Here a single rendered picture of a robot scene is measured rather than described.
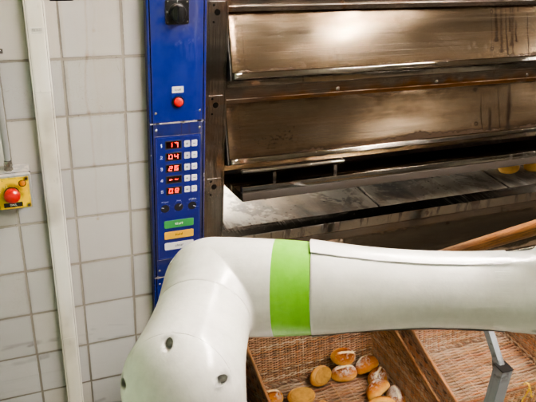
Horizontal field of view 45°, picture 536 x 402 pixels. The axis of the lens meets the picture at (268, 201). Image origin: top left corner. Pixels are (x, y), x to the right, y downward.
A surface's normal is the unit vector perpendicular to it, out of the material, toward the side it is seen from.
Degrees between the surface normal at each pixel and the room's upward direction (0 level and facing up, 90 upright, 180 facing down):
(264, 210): 0
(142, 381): 53
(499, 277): 38
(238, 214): 0
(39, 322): 90
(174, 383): 46
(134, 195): 90
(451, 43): 70
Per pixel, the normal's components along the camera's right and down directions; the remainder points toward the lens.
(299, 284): -0.05, -0.22
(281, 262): -0.04, -0.60
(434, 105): 0.37, 0.11
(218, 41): 0.37, 0.45
